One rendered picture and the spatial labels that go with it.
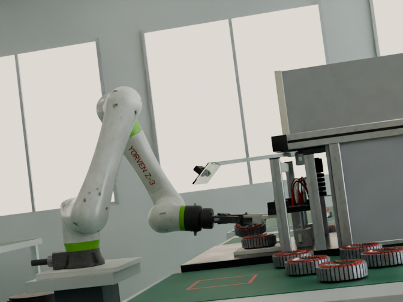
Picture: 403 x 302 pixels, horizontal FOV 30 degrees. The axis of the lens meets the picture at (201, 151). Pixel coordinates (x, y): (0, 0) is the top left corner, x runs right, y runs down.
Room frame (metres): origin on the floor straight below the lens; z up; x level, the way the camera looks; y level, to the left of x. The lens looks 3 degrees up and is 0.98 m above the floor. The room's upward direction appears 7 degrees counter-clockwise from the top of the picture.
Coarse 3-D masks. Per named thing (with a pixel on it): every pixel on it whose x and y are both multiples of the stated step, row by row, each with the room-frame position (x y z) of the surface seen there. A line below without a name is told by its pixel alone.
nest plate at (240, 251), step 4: (276, 244) 2.43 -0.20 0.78; (240, 248) 2.47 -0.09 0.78; (260, 248) 2.37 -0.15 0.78; (264, 248) 2.35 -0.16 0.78; (268, 248) 2.34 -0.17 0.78; (272, 248) 2.34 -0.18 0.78; (276, 248) 2.34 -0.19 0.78; (280, 248) 2.34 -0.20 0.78; (236, 252) 2.36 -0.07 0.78; (240, 252) 2.36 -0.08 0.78; (244, 252) 2.36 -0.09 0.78; (248, 252) 2.35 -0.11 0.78; (252, 252) 2.35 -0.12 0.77; (256, 252) 2.35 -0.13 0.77; (260, 252) 2.35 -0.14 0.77
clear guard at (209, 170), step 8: (288, 152) 2.21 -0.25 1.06; (296, 152) 2.21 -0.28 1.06; (232, 160) 2.24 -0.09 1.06; (240, 160) 2.26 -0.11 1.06; (248, 160) 2.35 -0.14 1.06; (256, 160) 2.44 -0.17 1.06; (208, 168) 2.31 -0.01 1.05; (216, 168) 2.46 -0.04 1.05; (200, 176) 2.28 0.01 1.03; (208, 176) 2.42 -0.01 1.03
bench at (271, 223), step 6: (330, 210) 5.05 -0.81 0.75; (288, 216) 4.96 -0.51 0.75; (270, 222) 4.48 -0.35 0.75; (276, 222) 4.40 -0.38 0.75; (288, 222) 4.24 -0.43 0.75; (330, 222) 3.93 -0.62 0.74; (270, 228) 3.99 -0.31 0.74; (276, 228) 3.98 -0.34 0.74; (228, 234) 4.03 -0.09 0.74; (234, 234) 4.02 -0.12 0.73
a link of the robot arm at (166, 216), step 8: (168, 200) 2.77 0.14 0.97; (152, 208) 2.72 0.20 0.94; (160, 208) 2.70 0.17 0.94; (168, 208) 2.70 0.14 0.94; (176, 208) 2.70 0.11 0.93; (184, 208) 2.69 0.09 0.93; (152, 216) 2.69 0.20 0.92; (160, 216) 2.68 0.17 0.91; (168, 216) 2.68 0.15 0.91; (176, 216) 2.68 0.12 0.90; (152, 224) 2.70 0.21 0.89; (160, 224) 2.68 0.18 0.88; (168, 224) 2.69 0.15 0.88; (176, 224) 2.68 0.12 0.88; (160, 232) 2.72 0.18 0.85
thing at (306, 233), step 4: (300, 228) 2.42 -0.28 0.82; (304, 228) 2.39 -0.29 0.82; (308, 228) 2.38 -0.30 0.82; (296, 232) 2.36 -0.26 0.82; (300, 232) 2.36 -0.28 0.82; (304, 232) 2.36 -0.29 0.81; (308, 232) 2.36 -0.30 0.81; (296, 236) 2.36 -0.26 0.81; (304, 236) 2.36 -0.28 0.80; (308, 236) 2.36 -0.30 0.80; (296, 240) 2.36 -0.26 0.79; (304, 240) 2.36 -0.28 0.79; (308, 240) 2.36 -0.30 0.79; (312, 240) 2.40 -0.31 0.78; (296, 244) 2.36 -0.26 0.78; (300, 244) 2.36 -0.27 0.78; (304, 244) 2.36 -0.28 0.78; (308, 244) 2.36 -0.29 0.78; (312, 244) 2.36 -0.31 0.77
